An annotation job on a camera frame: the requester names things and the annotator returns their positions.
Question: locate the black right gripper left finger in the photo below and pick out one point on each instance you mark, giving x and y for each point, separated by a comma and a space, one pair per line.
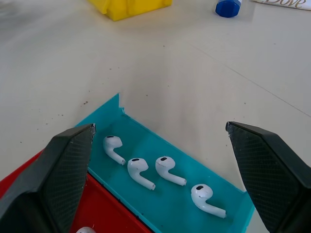
43, 184

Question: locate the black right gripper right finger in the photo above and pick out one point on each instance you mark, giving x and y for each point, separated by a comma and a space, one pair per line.
272, 174

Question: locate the white earbud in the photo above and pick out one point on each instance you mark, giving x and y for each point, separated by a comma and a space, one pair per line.
110, 144
136, 167
201, 194
164, 167
85, 230

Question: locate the yellow plastic bin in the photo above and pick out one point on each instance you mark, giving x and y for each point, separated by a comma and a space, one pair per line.
126, 7

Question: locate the red plastic tray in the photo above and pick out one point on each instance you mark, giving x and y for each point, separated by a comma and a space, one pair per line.
104, 211

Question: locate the teal plastic tray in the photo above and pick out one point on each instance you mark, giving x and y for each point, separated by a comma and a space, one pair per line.
170, 206

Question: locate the white Dove tube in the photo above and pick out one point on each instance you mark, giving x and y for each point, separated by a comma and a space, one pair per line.
279, 3

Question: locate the white bottle with blue cap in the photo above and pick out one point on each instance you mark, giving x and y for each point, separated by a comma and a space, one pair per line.
227, 8

